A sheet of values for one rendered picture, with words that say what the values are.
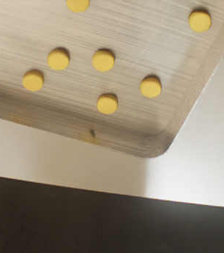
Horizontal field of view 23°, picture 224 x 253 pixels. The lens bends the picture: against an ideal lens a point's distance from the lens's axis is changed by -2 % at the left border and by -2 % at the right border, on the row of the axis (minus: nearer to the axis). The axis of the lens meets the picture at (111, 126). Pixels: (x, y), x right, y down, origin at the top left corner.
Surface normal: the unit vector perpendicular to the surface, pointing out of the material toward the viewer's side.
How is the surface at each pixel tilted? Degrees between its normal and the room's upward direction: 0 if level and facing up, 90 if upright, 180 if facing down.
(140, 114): 0
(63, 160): 0
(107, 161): 0
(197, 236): 90
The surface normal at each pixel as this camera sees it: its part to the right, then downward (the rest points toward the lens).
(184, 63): -0.02, 0.67
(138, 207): 0.01, -0.74
